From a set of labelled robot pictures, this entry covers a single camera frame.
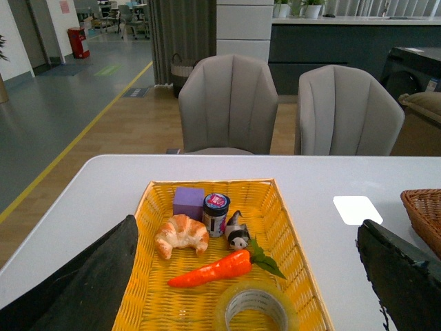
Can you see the beige cushion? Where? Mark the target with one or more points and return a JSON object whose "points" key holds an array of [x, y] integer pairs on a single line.
{"points": [[426, 103]]}

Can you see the left grey armchair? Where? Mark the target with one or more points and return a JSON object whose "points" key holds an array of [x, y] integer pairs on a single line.
{"points": [[228, 105]]}

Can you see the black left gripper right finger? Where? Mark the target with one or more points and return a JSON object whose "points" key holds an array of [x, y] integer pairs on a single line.
{"points": [[405, 279]]}

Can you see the grey armchair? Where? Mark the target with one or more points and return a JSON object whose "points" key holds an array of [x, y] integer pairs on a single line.
{"points": [[228, 105], [345, 111]]}

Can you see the orange toy carrot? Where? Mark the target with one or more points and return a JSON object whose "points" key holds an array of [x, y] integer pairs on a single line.
{"points": [[233, 265]]}

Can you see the brown wicker basket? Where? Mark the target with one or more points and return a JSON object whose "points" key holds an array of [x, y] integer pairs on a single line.
{"points": [[423, 209]]}

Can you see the panda figurine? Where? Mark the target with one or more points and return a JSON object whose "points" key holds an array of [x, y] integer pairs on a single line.
{"points": [[237, 234]]}

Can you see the yellow woven basket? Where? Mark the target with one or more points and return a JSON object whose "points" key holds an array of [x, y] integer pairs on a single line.
{"points": [[150, 304]]}

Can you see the grey curtain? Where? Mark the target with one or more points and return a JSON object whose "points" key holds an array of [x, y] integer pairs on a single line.
{"points": [[187, 28]]}

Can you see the white potted plant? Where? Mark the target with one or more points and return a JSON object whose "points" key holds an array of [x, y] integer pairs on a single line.
{"points": [[312, 8]]}

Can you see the woven laundry basket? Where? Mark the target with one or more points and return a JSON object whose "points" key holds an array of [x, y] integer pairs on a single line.
{"points": [[180, 70]]}

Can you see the black washing machine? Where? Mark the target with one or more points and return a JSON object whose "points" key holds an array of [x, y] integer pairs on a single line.
{"points": [[411, 70]]}

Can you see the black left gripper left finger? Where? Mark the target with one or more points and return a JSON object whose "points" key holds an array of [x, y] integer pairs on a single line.
{"points": [[86, 292]]}

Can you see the toy croissant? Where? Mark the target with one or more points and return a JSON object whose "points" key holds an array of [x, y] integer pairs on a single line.
{"points": [[181, 231]]}

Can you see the purple foam cube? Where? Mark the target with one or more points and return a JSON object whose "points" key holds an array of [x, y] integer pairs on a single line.
{"points": [[189, 201]]}

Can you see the dark counter cabinet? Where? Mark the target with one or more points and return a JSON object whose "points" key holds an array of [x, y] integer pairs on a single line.
{"points": [[298, 45]]}

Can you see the clear packing tape roll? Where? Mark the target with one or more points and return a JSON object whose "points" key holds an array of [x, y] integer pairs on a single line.
{"points": [[257, 296]]}

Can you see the red fire cabinet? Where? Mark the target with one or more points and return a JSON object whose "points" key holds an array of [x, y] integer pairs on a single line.
{"points": [[78, 42]]}

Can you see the right grey armchair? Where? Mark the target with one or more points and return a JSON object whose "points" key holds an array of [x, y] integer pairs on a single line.
{"points": [[345, 111]]}

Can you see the small dark yogurt jar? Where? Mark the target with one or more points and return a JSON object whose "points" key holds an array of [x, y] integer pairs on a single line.
{"points": [[215, 209]]}

